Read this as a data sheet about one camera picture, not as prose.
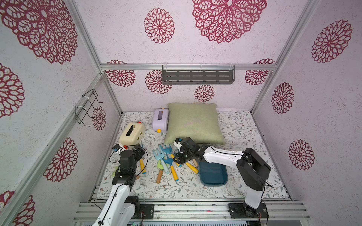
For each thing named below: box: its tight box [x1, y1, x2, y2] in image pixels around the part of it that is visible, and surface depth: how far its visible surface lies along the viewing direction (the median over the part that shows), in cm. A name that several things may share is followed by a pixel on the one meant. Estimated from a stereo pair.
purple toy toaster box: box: [152, 107, 170, 134], surface depth 105 cm
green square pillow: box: [164, 102, 226, 146], surface depth 99 cm
